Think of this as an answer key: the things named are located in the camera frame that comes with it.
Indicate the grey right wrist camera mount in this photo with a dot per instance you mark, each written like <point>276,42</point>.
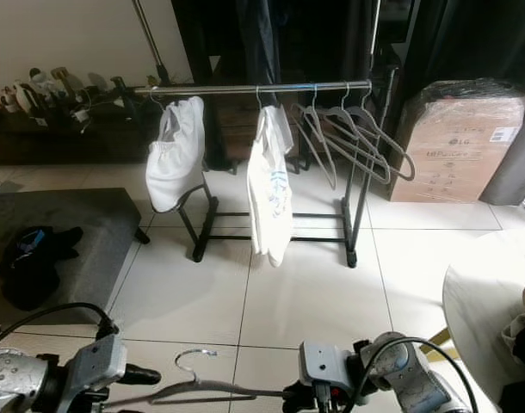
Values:
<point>324,361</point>

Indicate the plain black garment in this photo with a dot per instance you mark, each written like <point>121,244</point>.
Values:
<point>522,379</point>

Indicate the round white table gold legs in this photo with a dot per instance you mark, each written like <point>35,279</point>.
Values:
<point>478,301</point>

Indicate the white garment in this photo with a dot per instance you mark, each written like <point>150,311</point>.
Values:
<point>519,329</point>

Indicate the long white hung shirt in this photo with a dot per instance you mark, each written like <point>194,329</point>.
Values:
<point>269,189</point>

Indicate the white ornament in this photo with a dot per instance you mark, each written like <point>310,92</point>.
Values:
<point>30,90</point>

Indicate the dark grey curtain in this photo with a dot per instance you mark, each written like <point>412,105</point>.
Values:
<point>512,172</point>

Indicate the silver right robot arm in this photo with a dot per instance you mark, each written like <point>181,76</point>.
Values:
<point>413,379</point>

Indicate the dark grey ottoman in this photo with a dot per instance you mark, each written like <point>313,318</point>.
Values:
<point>99,232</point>

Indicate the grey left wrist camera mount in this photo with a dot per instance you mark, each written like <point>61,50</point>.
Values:
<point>103,361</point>

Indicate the gold ornament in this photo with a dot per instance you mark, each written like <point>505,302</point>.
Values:
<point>60,77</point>

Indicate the black clothes rack silver rod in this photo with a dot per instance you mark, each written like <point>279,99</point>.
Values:
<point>237,88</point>

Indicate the wrapped brown cardboard box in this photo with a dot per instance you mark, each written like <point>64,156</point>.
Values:
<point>456,146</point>

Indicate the grey velvet clothes hanger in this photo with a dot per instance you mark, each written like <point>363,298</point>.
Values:
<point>387,142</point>
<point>357,151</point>
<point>314,146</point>
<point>237,391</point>

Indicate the dark wooden cabinet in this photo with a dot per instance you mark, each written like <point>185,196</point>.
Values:
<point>90,142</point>

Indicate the short white hung shirt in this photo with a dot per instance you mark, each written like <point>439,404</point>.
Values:
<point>175,163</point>

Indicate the black shirt with blue print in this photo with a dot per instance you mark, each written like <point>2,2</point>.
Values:
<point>34,267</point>

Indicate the navy hanging garment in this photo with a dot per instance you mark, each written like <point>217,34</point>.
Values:
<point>258,43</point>

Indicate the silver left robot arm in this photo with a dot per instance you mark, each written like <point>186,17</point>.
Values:
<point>21,379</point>

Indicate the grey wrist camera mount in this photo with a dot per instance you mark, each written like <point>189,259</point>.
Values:
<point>324,361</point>
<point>103,361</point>

